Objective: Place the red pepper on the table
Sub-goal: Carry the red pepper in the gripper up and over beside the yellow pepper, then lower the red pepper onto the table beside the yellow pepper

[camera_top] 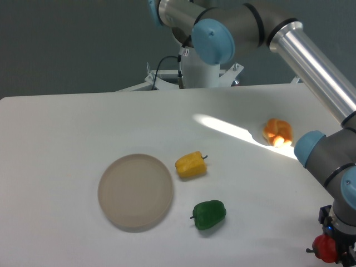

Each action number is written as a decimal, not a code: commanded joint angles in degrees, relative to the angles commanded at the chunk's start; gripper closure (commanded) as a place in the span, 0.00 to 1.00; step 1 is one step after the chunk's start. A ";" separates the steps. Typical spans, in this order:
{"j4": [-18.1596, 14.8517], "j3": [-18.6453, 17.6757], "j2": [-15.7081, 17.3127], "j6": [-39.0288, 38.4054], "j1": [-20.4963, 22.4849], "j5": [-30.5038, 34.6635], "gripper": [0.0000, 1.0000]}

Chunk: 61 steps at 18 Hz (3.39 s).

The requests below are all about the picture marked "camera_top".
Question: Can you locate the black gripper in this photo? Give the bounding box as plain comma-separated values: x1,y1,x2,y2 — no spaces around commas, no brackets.
318,205,355,267

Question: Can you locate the red bell pepper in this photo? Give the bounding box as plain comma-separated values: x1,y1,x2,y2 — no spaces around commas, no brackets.
305,234,339,263

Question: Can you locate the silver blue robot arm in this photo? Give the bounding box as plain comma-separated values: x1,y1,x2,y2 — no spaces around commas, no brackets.
148,1,355,266

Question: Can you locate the green bell pepper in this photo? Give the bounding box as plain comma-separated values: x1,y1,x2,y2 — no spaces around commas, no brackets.
190,200,226,231

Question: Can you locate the yellow bell pepper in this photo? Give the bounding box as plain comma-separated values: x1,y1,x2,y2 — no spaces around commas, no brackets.
175,151,207,178

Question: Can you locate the orange bread roll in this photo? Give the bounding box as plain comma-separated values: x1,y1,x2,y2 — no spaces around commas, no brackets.
262,118,293,147

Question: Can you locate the beige round plate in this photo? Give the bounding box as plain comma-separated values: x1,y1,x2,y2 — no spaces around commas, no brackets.
97,154,174,231

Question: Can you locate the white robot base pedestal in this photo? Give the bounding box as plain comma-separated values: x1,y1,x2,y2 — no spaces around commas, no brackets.
119,46,244,92

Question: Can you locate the black cable with connector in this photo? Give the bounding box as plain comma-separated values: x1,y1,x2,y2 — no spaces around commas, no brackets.
151,35,193,91

